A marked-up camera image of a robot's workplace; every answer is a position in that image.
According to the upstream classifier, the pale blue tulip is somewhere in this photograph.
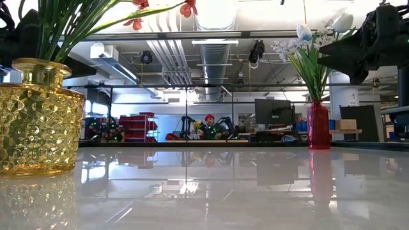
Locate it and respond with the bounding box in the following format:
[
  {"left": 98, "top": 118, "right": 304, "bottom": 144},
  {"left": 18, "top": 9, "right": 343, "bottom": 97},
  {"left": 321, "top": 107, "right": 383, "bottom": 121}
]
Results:
[{"left": 287, "top": 22, "right": 320, "bottom": 103}]

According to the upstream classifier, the yellow glass vase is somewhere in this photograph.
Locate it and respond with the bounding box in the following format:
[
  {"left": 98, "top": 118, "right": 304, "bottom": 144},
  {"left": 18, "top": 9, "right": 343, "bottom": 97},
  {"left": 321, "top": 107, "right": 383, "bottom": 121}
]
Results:
[{"left": 0, "top": 57, "right": 86, "bottom": 177}]

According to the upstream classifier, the grey overhead beam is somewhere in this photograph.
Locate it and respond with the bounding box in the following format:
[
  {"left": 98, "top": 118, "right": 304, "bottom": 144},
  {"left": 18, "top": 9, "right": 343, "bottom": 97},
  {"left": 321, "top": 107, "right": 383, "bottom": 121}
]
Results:
[{"left": 73, "top": 29, "right": 300, "bottom": 43}]

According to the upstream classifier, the cardboard box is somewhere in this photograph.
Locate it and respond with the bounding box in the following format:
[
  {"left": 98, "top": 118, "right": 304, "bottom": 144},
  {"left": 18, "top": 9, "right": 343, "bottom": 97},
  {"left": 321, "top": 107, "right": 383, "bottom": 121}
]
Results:
[{"left": 334, "top": 118, "right": 358, "bottom": 130}]

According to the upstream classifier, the person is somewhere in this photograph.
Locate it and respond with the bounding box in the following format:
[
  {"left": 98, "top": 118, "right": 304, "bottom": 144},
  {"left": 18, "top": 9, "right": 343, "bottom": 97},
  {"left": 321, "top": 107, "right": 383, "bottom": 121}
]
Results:
[{"left": 201, "top": 114, "right": 229, "bottom": 141}]

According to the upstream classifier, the wooden workbench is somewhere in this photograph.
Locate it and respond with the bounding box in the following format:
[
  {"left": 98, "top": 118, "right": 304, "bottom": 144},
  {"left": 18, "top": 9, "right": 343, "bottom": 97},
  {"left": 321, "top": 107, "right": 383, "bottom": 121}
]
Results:
[{"left": 166, "top": 139, "right": 250, "bottom": 144}]

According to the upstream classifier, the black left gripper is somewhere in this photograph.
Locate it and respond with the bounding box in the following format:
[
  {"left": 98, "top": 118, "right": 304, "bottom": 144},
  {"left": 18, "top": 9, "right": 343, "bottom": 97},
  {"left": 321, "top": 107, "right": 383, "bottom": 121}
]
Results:
[{"left": 0, "top": 9, "right": 98, "bottom": 79}]

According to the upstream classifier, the grey desk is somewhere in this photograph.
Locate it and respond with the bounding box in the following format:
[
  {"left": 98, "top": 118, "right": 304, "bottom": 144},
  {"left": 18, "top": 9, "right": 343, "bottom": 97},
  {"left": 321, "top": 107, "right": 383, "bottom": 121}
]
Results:
[{"left": 381, "top": 105, "right": 409, "bottom": 116}]

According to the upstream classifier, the red glass vase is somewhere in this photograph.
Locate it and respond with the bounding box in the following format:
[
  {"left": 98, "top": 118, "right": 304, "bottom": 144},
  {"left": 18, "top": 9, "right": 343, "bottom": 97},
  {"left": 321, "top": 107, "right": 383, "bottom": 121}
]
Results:
[{"left": 306, "top": 100, "right": 331, "bottom": 150}]

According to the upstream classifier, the orange flower bunch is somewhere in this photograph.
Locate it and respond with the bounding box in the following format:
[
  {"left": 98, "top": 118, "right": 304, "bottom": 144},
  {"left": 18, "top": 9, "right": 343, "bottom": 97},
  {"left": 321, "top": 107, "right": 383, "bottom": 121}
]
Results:
[
  {"left": 54, "top": 0, "right": 198, "bottom": 63},
  {"left": 17, "top": 0, "right": 150, "bottom": 63}
]

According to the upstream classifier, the black monitor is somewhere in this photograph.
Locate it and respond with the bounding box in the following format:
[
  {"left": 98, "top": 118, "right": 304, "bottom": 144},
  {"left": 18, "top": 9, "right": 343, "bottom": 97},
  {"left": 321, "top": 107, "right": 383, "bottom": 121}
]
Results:
[{"left": 254, "top": 98, "right": 295, "bottom": 126}]

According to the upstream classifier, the silver ventilation duct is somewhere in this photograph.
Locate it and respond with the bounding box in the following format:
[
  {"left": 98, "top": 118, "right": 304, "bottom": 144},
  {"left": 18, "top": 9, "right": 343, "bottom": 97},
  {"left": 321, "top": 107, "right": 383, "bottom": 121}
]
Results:
[{"left": 199, "top": 43, "right": 231, "bottom": 102}]

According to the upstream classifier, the black table frame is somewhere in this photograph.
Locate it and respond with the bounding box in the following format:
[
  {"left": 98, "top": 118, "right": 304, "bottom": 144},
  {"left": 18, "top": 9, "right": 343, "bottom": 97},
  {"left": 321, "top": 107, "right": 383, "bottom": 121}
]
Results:
[{"left": 78, "top": 140, "right": 409, "bottom": 151}]

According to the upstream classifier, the black ceiling camera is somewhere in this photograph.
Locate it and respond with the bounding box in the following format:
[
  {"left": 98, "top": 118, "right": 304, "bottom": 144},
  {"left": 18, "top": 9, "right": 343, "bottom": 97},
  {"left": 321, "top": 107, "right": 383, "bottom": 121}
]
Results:
[
  {"left": 249, "top": 40, "right": 266, "bottom": 64},
  {"left": 140, "top": 50, "right": 153, "bottom": 65}
]

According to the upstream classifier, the black background frame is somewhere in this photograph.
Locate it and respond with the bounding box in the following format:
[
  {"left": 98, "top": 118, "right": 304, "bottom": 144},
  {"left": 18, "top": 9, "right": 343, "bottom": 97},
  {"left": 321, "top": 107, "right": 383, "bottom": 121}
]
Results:
[{"left": 63, "top": 82, "right": 399, "bottom": 143}]

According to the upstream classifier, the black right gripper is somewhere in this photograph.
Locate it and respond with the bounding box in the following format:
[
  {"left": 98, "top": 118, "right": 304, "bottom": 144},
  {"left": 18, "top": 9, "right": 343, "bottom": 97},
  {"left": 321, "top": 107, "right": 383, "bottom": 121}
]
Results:
[{"left": 317, "top": 3, "right": 409, "bottom": 86}]

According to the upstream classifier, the white ceiling light fixture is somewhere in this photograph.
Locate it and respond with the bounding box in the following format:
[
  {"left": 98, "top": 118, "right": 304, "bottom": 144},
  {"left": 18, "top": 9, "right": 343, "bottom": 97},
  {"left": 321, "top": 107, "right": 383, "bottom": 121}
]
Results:
[{"left": 191, "top": 38, "right": 239, "bottom": 46}]

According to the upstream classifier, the red storage shelf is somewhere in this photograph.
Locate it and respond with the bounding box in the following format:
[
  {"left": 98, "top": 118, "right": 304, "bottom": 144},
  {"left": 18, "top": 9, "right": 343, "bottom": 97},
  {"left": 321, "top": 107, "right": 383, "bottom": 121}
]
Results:
[{"left": 118, "top": 111, "right": 159, "bottom": 142}]

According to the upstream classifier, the black panel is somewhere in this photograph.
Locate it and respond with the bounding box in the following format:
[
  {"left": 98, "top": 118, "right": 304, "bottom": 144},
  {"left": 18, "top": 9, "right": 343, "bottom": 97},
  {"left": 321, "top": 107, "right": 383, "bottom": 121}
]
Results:
[{"left": 339, "top": 104, "right": 381, "bottom": 142}]

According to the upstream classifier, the wooden table with grey legs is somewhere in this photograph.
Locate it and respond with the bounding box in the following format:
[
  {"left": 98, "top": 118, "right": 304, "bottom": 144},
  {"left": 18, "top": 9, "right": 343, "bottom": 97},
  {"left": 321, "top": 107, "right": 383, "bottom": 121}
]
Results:
[{"left": 328, "top": 128, "right": 363, "bottom": 135}]

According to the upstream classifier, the blue storage bin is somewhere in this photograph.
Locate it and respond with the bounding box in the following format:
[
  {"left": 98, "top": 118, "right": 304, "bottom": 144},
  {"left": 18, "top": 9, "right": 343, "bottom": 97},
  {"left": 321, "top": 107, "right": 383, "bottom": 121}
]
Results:
[{"left": 295, "top": 119, "right": 336, "bottom": 132}]

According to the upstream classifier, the background robot with green lights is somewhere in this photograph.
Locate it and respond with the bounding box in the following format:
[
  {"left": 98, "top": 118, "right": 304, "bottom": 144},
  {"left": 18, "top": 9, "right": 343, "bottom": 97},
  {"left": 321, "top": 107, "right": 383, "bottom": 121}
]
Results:
[{"left": 86, "top": 116, "right": 125, "bottom": 142}]

